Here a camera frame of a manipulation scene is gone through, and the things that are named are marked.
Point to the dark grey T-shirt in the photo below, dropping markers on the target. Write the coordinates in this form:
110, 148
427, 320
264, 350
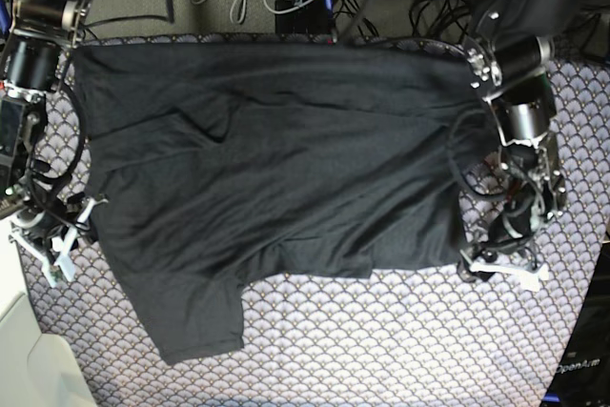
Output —
224, 164

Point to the fan-patterned table cloth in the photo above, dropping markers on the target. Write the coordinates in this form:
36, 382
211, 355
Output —
395, 338

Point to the black OpenArm box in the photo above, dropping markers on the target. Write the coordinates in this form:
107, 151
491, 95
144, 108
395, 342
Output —
582, 377

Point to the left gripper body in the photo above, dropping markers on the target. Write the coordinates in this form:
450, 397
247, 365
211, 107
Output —
535, 196

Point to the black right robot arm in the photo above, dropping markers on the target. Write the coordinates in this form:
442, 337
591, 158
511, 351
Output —
40, 33

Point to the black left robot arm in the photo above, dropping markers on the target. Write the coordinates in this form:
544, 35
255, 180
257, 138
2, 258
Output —
508, 47

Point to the white plastic bin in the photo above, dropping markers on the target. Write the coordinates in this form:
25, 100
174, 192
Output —
37, 369

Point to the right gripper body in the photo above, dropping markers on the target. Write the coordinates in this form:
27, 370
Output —
35, 209

